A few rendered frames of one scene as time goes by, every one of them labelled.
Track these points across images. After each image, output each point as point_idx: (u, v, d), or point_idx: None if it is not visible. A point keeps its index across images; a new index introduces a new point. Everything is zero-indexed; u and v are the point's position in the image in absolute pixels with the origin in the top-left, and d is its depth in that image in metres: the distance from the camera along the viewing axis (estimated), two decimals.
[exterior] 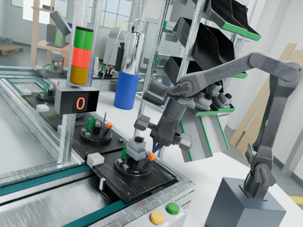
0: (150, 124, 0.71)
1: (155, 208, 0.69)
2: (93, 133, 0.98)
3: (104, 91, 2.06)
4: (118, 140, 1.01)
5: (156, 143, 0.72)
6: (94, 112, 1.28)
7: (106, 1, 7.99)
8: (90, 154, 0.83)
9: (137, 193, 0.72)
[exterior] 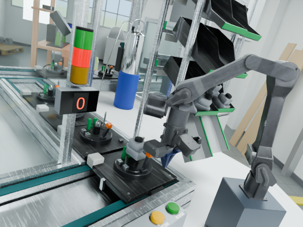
0: (162, 144, 0.66)
1: (155, 208, 0.69)
2: (93, 133, 0.98)
3: (104, 91, 2.06)
4: (118, 140, 1.01)
5: (169, 157, 0.70)
6: (94, 112, 1.28)
7: (106, 1, 7.99)
8: (90, 154, 0.83)
9: (137, 193, 0.72)
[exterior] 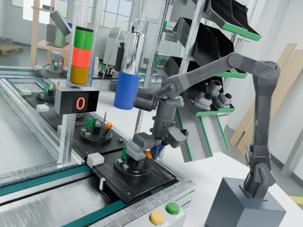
0: (151, 137, 0.69)
1: (155, 208, 0.69)
2: (93, 133, 0.98)
3: (104, 91, 2.06)
4: (118, 140, 1.01)
5: (158, 149, 0.73)
6: (94, 112, 1.28)
7: (106, 1, 7.99)
8: (90, 154, 0.83)
9: (137, 193, 0.72)
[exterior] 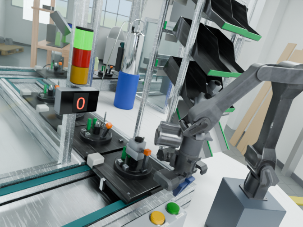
0: None
1: (155, 208, 0.69)
2: (93, 133, 0.98)
3: (104, 91, 2.06)
4: (118, 140, 1.01)
5: None
6: (94, 112, 1.28)
7: (106, 1, 7.99)
8: (90, 154, 0.83)
9: (137, 193, 0.72)
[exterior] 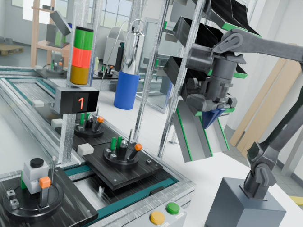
0: None
1: (155, 208, 0.69)
2: (118, 155, 0.86)
3: (104, 91, 2.06)
4: (145, 161, 0.90)
5: None
6: (94, 112, 1.28)
7: (106, 1, 7.99)
8: None
9: None
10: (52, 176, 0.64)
